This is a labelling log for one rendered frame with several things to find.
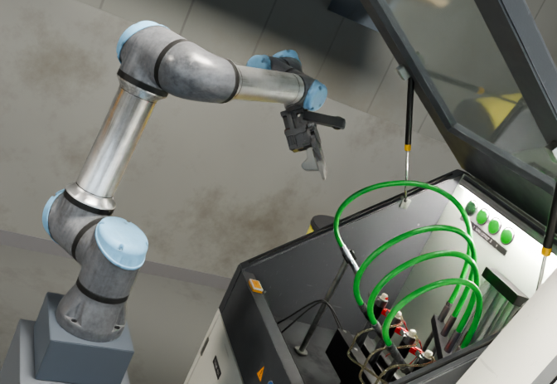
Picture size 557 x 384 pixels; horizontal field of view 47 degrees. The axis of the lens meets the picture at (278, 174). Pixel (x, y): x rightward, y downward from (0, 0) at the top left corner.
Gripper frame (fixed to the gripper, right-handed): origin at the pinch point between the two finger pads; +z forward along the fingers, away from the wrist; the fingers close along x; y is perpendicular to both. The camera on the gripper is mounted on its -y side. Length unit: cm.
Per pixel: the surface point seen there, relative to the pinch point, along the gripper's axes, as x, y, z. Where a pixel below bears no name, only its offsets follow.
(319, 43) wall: -169, 2, -87
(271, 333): 12.3, 22.6, 35.8
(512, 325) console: 32, -32, 44
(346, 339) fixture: 0.8, 6.5, 43.2
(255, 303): 1.9, 27.3, 28.4
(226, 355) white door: -4, 41, 40
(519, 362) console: 37, -30, 50
